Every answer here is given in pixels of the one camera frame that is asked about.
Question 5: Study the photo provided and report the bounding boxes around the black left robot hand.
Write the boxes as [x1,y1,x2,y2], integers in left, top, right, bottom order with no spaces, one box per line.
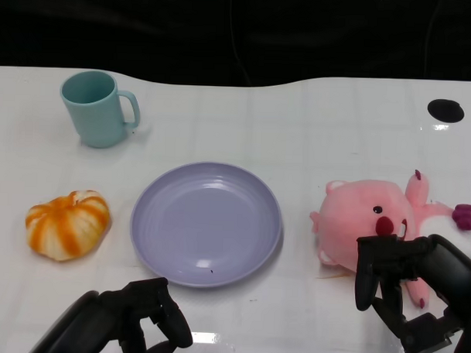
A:
[27,272,196,353]

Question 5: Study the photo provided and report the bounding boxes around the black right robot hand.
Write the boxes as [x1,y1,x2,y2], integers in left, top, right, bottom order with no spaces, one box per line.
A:
[353,231,471,353]

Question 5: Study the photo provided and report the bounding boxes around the pink plush beaver doll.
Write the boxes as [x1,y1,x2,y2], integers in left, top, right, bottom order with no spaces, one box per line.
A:
[306,165,471,311]

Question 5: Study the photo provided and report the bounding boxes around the lavender plastic plate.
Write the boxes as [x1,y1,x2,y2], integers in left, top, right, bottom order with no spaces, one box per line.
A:
[127,158,286,292]

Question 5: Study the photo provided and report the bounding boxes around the orange white striped pumpkin toy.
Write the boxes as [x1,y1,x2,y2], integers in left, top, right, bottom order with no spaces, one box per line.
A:
[23,187,113,264]

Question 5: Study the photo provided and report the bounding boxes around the black round table grommet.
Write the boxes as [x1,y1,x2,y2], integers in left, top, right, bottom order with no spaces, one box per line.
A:
[426,98,466,124]

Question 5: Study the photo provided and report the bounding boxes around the teal plastic mug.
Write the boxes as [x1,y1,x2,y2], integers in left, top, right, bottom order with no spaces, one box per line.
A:
[58,69,143,151]

